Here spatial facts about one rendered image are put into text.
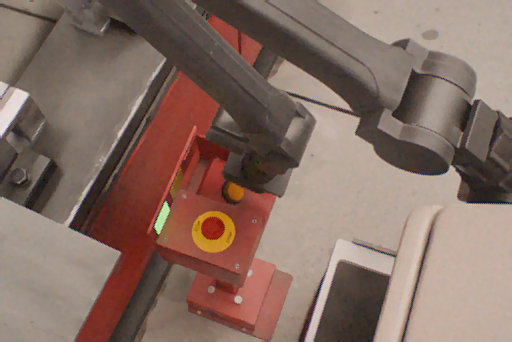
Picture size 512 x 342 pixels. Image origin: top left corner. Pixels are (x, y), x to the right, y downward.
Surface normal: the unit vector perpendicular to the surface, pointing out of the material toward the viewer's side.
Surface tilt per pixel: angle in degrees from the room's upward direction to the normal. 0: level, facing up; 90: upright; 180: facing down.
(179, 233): 0
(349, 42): 27
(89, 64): 0
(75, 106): 0
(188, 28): 53
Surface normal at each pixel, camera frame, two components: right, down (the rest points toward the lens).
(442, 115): 0.23, -0.21
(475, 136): 0.55, -0.04
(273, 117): 0.73, 0.10
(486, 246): -0.63, -0.47
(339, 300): 0.00, -0.37
